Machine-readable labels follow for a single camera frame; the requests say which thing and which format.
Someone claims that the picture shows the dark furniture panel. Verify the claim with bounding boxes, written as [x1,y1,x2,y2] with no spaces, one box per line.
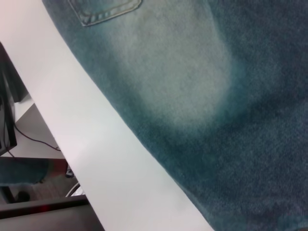
[0,194,106,231]

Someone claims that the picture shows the black computer case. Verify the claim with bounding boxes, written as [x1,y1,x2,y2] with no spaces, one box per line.
[0,42,18,157]

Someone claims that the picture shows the blue denim shorts with print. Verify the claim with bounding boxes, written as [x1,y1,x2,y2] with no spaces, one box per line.
[42,0,308,231]

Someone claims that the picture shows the dark teal cloth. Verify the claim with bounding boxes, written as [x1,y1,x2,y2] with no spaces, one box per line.
[0,158,49,187]

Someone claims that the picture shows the black caster wheel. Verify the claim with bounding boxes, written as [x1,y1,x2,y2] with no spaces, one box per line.
[15,190,31,203]

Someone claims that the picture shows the thin black cable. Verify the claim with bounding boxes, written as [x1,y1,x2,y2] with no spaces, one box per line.
[8,124,61,157]

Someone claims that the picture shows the white cable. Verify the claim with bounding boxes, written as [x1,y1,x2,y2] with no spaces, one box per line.
[66,181,85,197]

